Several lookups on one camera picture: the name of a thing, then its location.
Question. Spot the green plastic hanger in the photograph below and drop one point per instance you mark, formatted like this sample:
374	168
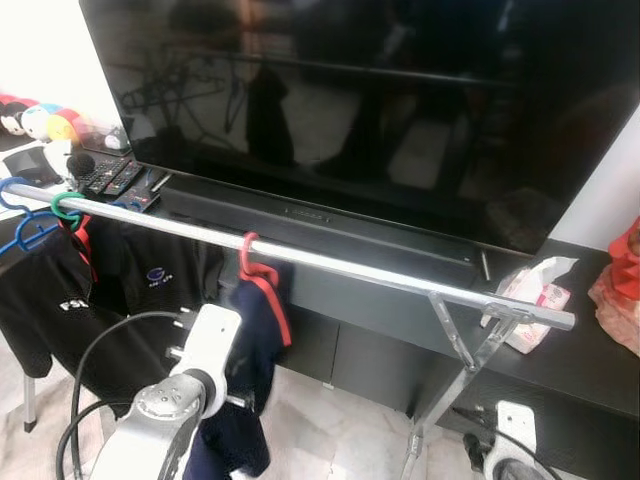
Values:
57	212

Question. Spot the black TV console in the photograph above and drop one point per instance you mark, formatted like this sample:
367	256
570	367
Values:
560	390

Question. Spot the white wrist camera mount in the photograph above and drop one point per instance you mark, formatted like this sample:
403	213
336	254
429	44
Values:
515	430
212	345

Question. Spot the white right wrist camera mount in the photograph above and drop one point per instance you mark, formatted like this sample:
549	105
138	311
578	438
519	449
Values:
515	430

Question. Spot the large black television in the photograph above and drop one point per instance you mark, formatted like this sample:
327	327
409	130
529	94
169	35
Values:
350	100

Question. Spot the navy shirt with red trim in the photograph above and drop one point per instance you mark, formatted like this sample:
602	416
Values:
255	370

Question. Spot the white booklet stack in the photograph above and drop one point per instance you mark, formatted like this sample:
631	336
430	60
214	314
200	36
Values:
28	163

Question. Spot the white blue round plush toy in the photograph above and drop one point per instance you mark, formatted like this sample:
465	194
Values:
35	122

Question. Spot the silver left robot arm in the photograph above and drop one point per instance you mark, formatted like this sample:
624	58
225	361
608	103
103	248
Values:
150	440

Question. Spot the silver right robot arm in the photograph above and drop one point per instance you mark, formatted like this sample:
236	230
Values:
512	471

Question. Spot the pink white tissue pack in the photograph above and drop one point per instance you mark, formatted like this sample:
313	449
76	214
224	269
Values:
535	300

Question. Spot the red laughing Buddha statue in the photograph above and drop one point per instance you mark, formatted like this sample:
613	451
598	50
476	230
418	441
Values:
620	290

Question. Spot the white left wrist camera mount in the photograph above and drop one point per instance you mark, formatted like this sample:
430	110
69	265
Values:
212	345

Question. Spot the blue plastic hanger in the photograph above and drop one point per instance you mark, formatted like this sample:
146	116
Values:
28	237

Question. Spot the orange round plush toy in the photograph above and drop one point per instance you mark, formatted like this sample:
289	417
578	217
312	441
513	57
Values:
62	127

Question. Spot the black foam microphone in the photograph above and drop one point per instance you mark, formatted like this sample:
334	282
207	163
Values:
80	165

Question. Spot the black soundbar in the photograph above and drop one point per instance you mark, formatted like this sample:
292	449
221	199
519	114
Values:
300	225

